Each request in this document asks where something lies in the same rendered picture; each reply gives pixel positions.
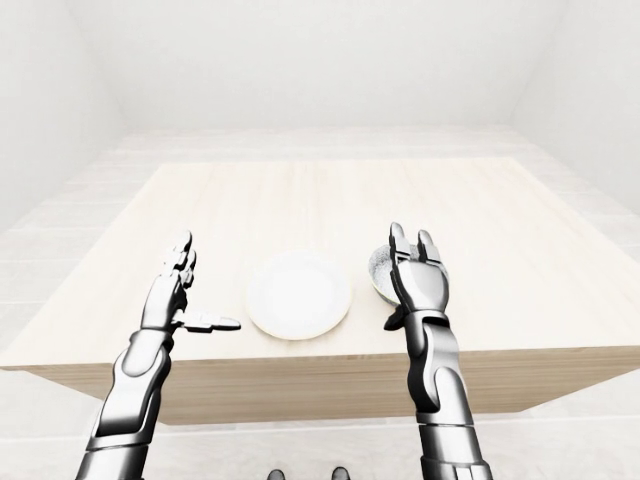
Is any white round plate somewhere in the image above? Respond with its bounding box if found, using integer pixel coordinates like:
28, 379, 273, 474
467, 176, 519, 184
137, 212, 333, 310
245, 248, 355, 341

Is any grey patterned bowl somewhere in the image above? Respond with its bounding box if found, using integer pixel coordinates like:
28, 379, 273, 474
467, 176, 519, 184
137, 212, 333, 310
367, 244, 401, 308

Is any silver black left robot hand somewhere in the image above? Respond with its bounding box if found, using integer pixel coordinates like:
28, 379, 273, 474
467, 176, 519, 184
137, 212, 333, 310
141, 229, 242, 335

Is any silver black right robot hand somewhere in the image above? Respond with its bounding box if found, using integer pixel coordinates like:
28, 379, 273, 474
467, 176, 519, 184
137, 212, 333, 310
383, 221, 451, 332

